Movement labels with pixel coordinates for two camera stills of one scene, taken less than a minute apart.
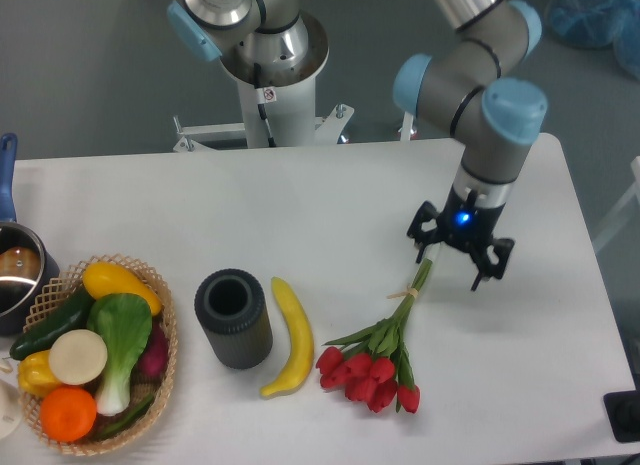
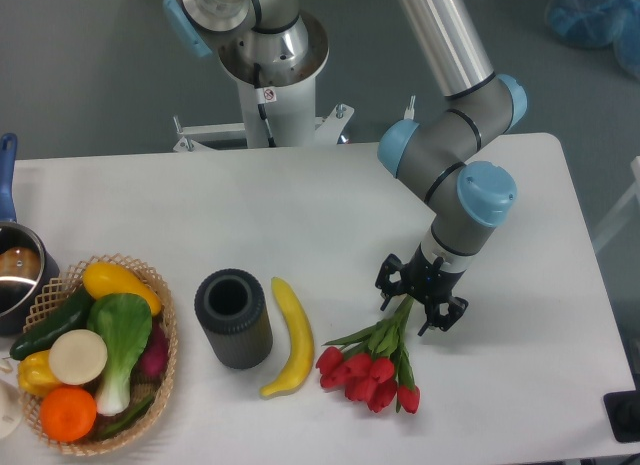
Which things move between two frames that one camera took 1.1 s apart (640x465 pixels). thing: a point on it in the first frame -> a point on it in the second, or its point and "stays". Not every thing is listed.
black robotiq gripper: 464,222 -> 427,279
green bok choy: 124,321 stays
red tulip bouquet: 374,364 stays
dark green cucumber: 75,316 stays
